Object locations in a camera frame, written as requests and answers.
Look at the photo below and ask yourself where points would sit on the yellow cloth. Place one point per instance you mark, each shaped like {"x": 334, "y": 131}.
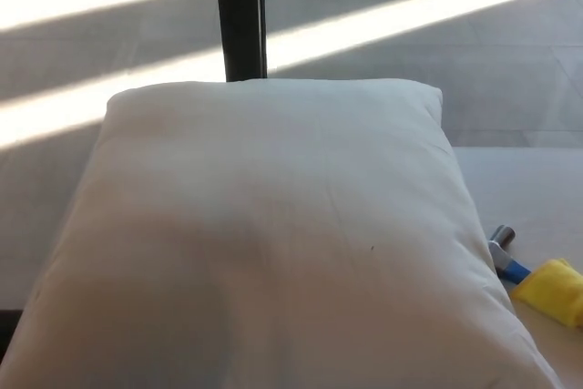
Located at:
{"x": 553, "y": 291}

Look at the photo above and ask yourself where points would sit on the white pillow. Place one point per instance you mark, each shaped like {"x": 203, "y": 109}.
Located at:
{"x": 273, "y": 225}

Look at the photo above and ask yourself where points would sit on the black pillar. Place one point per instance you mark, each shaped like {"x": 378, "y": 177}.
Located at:
{"x": 240, "y": 15}

